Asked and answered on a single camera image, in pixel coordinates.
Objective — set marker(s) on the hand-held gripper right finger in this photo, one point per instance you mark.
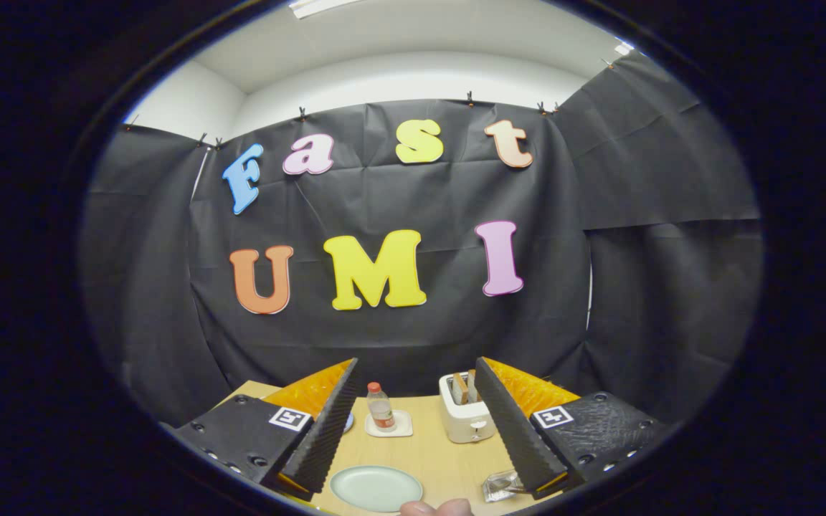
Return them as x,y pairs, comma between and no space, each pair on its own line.
513,437

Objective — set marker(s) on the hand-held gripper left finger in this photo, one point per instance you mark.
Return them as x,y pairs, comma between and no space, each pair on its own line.
327,430

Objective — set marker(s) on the white toaster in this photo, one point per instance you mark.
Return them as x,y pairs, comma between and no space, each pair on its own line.
467,426

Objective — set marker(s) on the clear cutlery drainer basket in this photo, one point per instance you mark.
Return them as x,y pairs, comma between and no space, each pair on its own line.
499,487

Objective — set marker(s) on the clear bottle with red cap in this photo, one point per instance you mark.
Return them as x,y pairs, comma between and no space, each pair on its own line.
381,412

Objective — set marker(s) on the toasted bread slice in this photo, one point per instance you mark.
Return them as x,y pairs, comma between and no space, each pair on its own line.
472,385
460,389

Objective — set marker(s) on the white square coaster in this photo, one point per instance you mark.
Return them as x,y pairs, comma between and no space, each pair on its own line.
402,426

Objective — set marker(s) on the light green plate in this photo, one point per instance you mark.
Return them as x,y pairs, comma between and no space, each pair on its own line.
377,489

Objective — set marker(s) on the white ceiling light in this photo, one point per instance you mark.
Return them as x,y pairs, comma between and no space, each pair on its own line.
320,6

